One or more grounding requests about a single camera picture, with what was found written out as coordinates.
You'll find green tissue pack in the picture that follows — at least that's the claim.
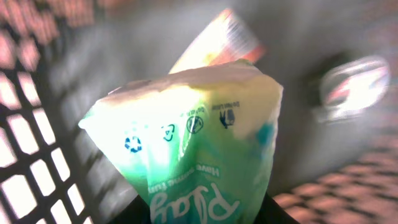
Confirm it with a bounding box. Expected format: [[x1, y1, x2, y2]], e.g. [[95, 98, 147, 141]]
[[79, 62, 284, 223]]

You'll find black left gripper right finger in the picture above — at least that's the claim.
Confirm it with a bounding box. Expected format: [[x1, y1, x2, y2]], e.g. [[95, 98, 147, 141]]
[[254, 193, 299, 224]]

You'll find orange tissue pack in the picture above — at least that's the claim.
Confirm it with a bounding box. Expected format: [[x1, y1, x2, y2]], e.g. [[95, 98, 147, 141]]
[[169, 9, 266, 73]]

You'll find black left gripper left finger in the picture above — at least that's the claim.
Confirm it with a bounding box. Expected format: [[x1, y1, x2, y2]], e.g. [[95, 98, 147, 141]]
[[108, 195, 152, 224]]

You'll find dark grey plastic mesh basket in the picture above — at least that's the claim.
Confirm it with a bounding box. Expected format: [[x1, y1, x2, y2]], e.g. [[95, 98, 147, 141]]
[[1, 1, 397, 223]]

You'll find dark green round-logo box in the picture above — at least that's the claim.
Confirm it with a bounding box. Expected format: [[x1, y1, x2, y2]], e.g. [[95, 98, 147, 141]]
[[313, 55, 391, 123]]

